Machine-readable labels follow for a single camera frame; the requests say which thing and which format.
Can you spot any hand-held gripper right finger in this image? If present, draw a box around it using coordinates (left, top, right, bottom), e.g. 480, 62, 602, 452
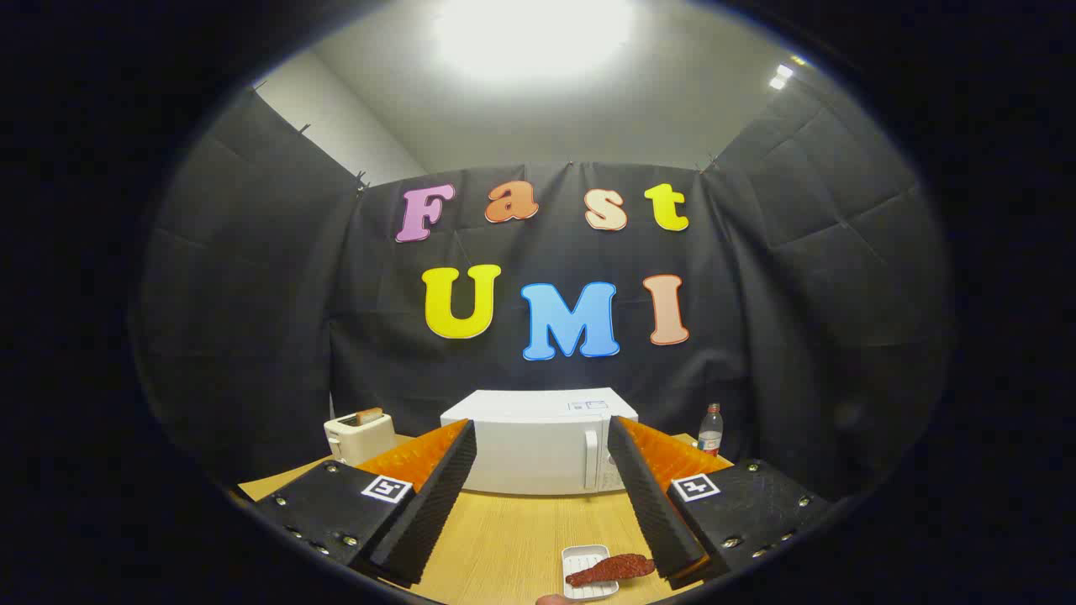
607, 415, 833, 585

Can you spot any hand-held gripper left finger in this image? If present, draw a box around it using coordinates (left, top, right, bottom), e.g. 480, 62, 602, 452
252, 418, 478, 587

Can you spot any red meat slice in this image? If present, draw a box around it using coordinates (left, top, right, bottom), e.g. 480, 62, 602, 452
565, 554, 657, 587

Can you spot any white toaster oven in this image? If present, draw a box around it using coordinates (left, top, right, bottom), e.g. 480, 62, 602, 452
440, 387, 640, 497

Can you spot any cream toaster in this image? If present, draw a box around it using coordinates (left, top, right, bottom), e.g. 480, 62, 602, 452
324, 412, 398, 467

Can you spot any white ribbed tray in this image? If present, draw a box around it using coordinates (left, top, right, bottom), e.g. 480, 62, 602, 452
561, 544, 621, 601

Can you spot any clear plastic water bottle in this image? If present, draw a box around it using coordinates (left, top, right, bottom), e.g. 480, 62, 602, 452
698, 402, 725, 457

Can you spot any large ceiling light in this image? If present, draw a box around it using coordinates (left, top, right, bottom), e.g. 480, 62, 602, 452
433, 0, 636, 81

